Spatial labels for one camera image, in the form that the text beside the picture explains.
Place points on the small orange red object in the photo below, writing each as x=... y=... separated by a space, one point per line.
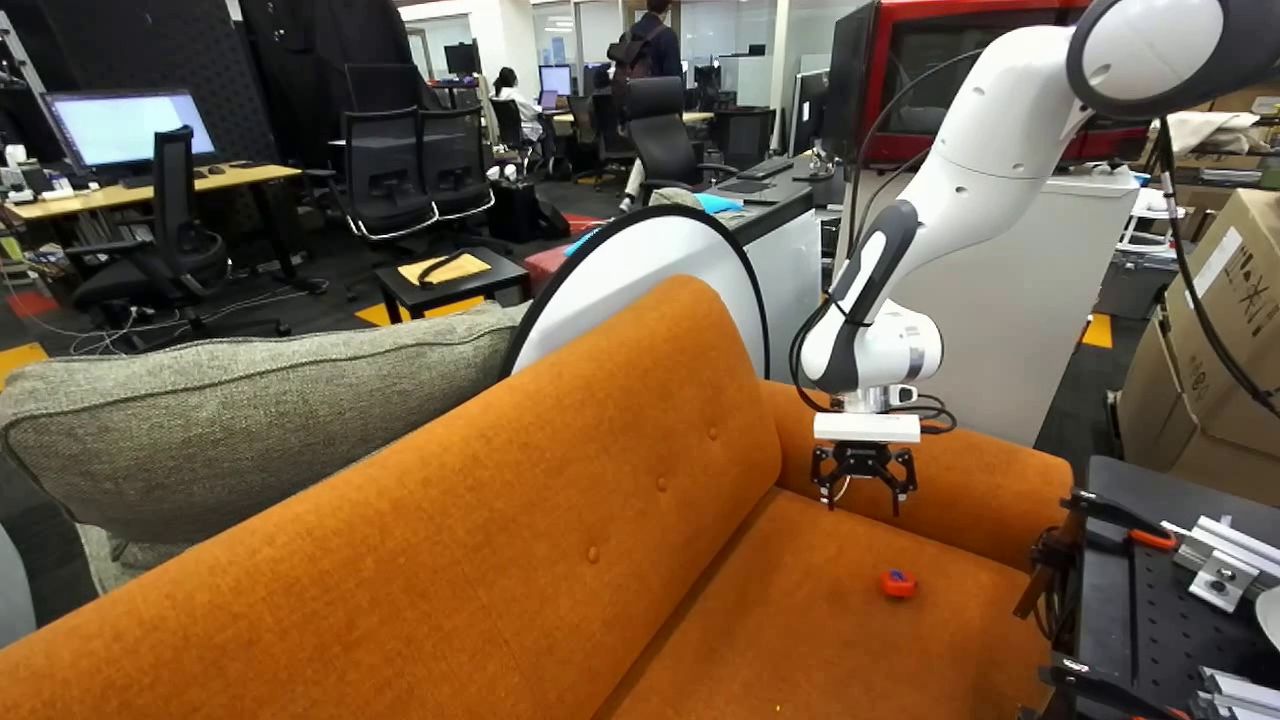
x=897 y=585

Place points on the computer monitor on desk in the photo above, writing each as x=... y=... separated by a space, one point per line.
x=110 y=131

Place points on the wooden office desk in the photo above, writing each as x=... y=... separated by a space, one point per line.
x=143 y=193

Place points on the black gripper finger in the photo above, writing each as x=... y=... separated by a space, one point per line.
x=900 y=491
x=828 y=491

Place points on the black office chair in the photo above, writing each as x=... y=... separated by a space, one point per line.
x=182 y=260

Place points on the black mounting plate with clamps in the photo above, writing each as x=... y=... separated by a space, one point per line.
x=1137 y=633

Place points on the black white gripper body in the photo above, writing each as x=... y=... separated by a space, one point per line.
x=867 y=446

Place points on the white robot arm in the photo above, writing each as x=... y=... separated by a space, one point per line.
x=1003 y=139

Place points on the large cardboard box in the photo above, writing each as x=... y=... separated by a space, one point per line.
x=1183 y=411

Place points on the grey cushion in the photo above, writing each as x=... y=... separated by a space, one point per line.
x=186 y=441

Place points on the red black microwave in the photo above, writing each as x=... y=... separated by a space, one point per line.
x=897 y=66

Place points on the small black side table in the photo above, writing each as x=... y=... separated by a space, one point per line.
x=432 y=280

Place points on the orange fabric sofa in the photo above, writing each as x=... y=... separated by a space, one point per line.
x=613 y=532

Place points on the round white reflector disc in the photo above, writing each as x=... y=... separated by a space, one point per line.
x=628 y=257

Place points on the white cabinet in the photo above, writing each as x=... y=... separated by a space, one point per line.
x=972 y=297

